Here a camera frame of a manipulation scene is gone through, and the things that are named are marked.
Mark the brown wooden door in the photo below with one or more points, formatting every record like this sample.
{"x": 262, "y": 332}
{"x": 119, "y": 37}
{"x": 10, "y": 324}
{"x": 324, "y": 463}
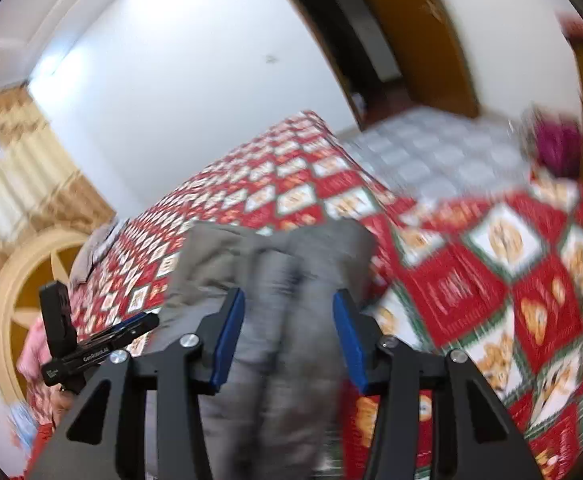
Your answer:
{"x": 416, "y": 35}

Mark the beige curtain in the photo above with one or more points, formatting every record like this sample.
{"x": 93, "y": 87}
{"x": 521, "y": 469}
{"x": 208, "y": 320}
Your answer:
{"x": 16, "y": 175}

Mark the round wooden headboard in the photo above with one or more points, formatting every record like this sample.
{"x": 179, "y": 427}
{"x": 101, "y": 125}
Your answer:
{"x": 16, "y": 280}

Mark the red printed blanket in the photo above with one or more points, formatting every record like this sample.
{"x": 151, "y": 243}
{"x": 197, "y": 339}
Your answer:
{"x": 451, "y": 280}

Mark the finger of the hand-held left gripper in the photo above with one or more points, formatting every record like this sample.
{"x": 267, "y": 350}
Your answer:
{"x": 121, "y": 329}

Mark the dark wooden door frame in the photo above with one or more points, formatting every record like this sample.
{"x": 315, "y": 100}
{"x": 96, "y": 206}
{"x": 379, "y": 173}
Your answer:
{"x": 321, "y": 45}

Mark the grey garment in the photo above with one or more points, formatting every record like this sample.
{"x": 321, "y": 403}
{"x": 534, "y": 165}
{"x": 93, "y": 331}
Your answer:
{"x": 291, "y": 360}

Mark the magenta cloth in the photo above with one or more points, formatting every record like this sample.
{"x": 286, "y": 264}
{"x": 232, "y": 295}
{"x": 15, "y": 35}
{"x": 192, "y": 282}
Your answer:
{"x": 559, "y": 145}

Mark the grey striped pillow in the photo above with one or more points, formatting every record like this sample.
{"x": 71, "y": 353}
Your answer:
{"x": 94, "y": 255}

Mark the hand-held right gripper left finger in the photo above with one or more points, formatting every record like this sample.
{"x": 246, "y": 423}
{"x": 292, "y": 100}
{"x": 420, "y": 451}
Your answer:
{"x": 229, "y": 340}

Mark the white wall switch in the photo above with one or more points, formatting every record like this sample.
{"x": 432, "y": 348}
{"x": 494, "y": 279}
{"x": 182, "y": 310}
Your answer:
{"x": 271, "y": 59}

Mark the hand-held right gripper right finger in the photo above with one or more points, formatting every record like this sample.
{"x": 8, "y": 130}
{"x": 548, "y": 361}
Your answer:
{"x": 349, "y": 340}

